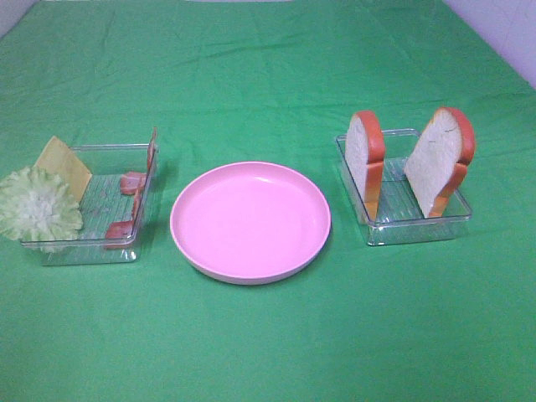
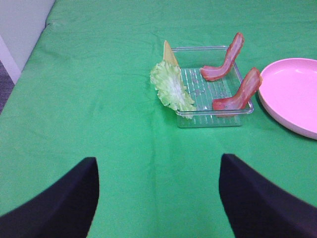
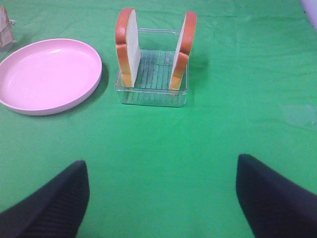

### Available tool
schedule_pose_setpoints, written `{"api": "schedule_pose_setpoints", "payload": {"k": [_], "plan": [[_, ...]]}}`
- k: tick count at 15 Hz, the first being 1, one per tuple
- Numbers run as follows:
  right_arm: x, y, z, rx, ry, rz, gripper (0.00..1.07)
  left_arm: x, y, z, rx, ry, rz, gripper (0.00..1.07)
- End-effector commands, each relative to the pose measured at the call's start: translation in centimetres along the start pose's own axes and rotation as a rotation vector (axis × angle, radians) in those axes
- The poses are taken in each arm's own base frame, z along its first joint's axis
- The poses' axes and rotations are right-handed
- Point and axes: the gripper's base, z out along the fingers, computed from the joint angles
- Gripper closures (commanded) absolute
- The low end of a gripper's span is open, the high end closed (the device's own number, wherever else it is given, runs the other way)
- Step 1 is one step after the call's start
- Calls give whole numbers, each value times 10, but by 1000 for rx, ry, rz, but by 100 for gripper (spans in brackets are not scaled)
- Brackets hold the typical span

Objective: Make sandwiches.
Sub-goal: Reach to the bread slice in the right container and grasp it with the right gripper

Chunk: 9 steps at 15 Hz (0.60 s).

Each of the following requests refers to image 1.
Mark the toy bread slice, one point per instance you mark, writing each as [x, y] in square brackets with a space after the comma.
[440, 159]
[364, 154]

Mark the toy bacon strip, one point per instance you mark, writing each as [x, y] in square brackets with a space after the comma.
[120, 233]
[132, 182]

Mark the toy bacon strip front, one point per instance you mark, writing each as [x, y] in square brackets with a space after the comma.
[120, 233]

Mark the green toy lettuce leaf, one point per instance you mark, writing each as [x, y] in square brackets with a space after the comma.
[37, 206]

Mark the pink round plate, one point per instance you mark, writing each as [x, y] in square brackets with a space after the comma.
[250, 223]

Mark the green tablecloth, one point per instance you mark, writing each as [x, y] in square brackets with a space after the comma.
[442, 321]

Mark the clear right plastic tray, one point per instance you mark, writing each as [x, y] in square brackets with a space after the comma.
[399, 219]

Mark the clear plastic tray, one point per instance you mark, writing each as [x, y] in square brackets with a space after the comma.
[399, 219]
[102, 204]

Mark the clear left plastic tray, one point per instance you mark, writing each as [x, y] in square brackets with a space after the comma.
[102, 204]

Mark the yellow toy cheese slice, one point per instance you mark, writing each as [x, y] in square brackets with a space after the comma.
[57, 158]

